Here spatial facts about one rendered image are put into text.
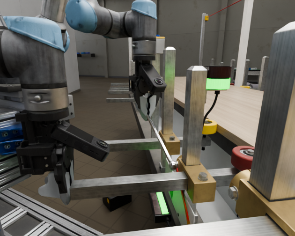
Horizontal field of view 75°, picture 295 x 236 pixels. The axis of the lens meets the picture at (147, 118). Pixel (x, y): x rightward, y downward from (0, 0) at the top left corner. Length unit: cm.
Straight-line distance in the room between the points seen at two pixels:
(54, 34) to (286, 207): 39
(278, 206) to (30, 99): 37
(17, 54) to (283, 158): 38
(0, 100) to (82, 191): 57
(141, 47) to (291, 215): 52
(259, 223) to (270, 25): 1252
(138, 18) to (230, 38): 1210
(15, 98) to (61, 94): 47
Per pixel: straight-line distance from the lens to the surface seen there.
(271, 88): 23
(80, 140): 39
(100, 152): 40
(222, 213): 77
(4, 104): 90
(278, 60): 23
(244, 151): 53
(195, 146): 48
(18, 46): 37
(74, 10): 58
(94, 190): 45
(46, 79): 37
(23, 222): 148
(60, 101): 38
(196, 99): 44
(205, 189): 45
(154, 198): 66
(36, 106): 38
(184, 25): 1333
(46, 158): 41
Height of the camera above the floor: 111
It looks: 16 degrees down
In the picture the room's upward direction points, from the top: straight up
